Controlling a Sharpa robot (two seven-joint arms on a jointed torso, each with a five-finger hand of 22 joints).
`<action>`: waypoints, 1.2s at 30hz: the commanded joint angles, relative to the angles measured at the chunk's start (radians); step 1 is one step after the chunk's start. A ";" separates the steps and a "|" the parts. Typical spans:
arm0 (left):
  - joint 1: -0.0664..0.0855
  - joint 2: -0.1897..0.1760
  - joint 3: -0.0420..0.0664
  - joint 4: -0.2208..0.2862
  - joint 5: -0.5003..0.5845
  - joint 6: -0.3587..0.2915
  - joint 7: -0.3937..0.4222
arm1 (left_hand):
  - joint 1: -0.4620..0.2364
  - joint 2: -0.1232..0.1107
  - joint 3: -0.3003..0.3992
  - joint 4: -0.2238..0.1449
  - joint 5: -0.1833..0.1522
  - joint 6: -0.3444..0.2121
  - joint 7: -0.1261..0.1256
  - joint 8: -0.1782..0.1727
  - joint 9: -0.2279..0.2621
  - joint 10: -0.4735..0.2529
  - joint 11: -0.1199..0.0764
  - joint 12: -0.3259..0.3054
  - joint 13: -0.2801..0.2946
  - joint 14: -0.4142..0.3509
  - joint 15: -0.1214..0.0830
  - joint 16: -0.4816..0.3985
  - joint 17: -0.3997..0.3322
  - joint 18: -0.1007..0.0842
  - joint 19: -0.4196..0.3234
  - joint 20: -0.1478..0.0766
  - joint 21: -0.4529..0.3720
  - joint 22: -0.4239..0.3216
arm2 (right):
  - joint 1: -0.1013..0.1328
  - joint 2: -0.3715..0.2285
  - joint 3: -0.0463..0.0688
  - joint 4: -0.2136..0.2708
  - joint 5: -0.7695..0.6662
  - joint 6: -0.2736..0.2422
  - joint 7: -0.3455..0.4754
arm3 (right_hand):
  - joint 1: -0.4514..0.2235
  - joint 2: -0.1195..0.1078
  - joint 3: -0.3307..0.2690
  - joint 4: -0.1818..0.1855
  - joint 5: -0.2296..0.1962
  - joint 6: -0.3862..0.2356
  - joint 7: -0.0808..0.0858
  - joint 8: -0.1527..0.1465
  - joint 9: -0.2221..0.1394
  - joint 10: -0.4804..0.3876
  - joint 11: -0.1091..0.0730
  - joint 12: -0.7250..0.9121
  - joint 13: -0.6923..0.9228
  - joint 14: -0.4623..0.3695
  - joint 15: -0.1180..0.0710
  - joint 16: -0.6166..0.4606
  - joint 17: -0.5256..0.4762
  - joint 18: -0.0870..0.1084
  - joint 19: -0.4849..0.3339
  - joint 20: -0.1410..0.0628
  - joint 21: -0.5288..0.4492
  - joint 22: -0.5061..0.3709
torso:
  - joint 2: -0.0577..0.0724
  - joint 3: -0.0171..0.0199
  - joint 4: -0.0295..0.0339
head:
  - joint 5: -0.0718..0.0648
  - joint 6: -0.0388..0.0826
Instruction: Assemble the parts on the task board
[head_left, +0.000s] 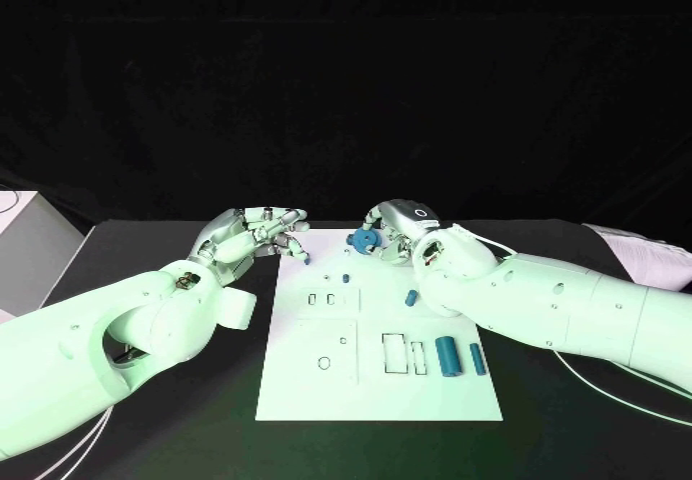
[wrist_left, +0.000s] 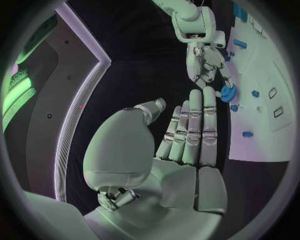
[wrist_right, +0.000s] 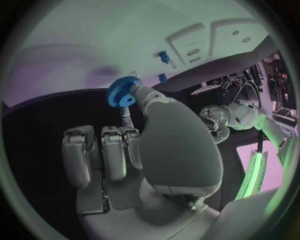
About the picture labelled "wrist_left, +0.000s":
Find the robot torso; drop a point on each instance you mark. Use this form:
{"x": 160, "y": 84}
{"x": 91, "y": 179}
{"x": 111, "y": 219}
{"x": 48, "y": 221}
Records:
{"x": 58, "y": 93}

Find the white task board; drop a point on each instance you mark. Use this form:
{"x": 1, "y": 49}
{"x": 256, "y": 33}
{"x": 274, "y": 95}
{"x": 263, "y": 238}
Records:
{"x": 257, "y": 71}

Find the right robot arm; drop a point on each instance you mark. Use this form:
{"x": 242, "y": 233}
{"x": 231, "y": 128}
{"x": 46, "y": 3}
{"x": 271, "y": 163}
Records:
{"x": 192, "y": 15}

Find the small blue peg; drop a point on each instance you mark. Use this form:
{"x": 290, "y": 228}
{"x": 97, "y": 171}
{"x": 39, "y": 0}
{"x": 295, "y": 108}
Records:
{"x": 255, "y": 93}
{"x": 227, "y": 56}
{"x": 234, "y": 108}

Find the blue gear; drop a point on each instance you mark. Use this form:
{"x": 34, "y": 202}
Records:
{"x": 229, "y": 93}

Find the blue long block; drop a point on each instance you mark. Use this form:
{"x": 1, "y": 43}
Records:
{"x": 240, "y": 11}

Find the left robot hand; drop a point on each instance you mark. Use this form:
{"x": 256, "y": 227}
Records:
{"x": 145, "y": 187}

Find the blue cylinder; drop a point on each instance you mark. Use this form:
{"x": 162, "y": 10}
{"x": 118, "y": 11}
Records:
{"x": 240, "y": 43}

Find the blue plug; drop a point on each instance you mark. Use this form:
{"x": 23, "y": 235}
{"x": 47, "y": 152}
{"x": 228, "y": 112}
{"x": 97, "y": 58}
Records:
{"x": 247, "y": 134}

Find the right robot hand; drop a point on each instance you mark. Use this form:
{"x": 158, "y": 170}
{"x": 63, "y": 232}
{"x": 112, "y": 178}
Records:
{"x": 211, "y": 60}

